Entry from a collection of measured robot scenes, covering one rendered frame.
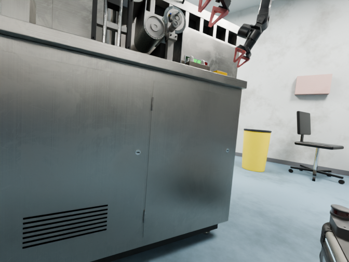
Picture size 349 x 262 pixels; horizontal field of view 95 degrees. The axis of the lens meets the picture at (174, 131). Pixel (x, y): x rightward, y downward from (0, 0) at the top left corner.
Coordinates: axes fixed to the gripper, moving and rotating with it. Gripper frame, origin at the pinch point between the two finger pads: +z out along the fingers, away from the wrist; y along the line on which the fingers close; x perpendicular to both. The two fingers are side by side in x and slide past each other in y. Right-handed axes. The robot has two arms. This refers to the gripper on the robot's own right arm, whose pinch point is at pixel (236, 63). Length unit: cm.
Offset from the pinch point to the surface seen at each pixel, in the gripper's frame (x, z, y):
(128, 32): -29, 18, 58
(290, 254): 85, 72, 2
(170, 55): -24.2, 16.3, 31.6
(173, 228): 35, 84, 43
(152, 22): -40, 6, 38
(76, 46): -16, 30, 81
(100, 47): -14, 27, 75
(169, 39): -28.4, 9.4, 32.8
